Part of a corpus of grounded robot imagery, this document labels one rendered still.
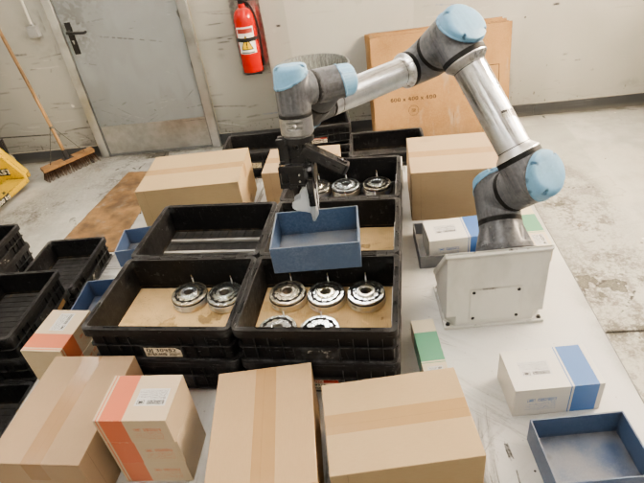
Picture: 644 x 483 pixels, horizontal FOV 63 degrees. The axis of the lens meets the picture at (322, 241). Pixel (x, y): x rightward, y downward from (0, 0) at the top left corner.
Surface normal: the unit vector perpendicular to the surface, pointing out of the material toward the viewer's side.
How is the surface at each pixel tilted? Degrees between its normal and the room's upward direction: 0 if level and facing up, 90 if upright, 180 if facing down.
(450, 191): 90
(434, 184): 90
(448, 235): 0
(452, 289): 90
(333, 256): 91
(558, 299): 0
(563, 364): 0
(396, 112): 75
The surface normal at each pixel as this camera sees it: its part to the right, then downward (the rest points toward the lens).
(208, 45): -0.04, 0.57
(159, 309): -0.12, -0.81
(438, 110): -0.07, 0.33
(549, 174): 0.41, -0.11
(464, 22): 0.29, -0.35
